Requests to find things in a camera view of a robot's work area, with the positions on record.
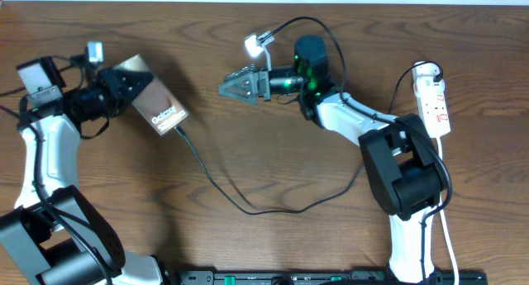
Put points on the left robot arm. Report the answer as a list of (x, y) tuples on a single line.
[(54, 235)]

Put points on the white power strip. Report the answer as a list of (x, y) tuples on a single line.
[(429, 89)]

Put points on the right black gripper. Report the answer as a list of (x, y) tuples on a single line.
[(249, 73)]

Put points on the Galaxy S25 Ultra smartphone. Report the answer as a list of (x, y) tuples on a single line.
[(156, 103)]

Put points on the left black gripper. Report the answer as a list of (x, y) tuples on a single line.
[(118, 94)]

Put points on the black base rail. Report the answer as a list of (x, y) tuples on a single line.
[(358, 276)]

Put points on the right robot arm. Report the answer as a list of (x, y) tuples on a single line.
[(407, 177)]

